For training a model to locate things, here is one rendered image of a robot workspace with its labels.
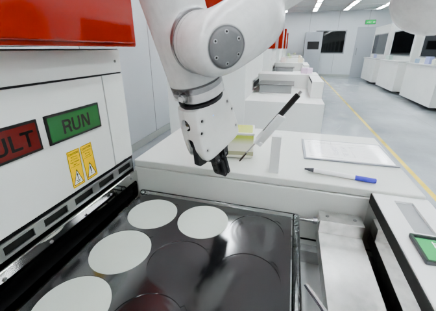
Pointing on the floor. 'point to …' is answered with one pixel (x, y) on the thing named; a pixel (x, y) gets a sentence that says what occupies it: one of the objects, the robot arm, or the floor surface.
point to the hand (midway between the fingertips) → (220, 165)
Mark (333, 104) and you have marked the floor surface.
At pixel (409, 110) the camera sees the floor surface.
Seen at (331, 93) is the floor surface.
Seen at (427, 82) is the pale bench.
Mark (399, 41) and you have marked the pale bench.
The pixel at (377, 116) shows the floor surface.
